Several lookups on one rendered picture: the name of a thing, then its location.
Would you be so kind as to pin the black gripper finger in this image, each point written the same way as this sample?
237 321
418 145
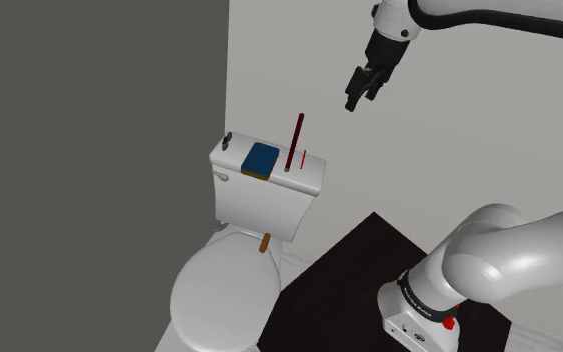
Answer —
355 88
374 88

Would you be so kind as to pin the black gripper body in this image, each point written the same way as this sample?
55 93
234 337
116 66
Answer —
385 51

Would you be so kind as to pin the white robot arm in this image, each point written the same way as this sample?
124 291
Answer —
505 253

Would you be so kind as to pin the dark red long stick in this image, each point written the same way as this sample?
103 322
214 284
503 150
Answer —
294 142

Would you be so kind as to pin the thin red stick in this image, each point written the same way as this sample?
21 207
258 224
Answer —
303 160

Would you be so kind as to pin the blue sponge with yellow base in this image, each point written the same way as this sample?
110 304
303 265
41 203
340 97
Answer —
260 160

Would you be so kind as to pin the small dark grey object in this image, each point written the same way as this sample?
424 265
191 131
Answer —
226 141

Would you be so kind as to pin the brown cylinder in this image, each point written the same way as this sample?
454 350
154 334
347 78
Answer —
265 242

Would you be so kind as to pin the white toilet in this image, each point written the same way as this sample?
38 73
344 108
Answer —
242 253

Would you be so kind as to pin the dark robot stand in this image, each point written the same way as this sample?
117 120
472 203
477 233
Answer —
349 292

